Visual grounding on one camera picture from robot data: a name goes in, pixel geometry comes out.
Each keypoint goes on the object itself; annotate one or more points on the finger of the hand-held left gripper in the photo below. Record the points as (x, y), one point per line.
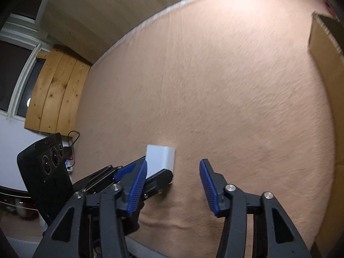
(161, 178)
(126, 170)

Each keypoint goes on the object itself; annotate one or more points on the large light wooden board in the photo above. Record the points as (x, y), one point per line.
(107, 13)

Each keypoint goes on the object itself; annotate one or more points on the white power strip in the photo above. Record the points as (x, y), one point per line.
(69, 166)

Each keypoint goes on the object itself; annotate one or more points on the white window frame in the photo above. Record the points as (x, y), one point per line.
(24, 32)

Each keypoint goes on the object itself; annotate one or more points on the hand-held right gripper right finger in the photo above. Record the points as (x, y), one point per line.
(208, 185)

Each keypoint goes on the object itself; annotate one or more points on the white wall charger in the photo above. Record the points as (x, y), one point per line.
(161, 156)

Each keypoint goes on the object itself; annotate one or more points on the pine plank panel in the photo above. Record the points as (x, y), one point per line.
(56, 94)

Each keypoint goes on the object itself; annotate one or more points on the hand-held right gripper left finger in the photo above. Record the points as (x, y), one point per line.
(137, 188)

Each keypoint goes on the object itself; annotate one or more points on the cardboard box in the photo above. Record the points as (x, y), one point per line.
(330, 80)

